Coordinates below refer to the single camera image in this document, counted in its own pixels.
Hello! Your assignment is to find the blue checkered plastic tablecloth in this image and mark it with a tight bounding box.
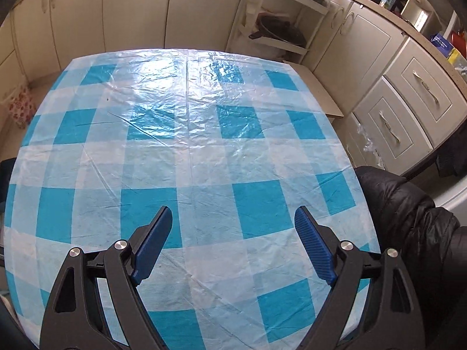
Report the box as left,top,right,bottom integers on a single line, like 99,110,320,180
4,49,379,349

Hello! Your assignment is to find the black jacket sleeve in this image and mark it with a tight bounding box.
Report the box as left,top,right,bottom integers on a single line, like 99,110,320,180
355,166,466,349

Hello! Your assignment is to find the small white wooden stool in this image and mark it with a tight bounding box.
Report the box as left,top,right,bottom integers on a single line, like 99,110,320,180
284,61,344,121

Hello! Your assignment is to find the cream drawer cabinet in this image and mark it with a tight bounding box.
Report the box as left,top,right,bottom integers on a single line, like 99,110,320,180
335,39,466,175

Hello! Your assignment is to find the floral waste basket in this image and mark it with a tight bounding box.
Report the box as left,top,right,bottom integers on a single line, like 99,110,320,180
6,85,36,129

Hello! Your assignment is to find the black frying pan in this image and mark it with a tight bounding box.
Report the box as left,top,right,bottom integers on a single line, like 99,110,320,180
249,14,307,48

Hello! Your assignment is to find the white shelf rack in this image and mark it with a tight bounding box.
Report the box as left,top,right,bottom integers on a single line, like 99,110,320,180
226,0,331,63

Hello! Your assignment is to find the white electric kettle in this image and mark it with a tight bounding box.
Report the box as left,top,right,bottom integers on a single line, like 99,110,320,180
401,0,435,32

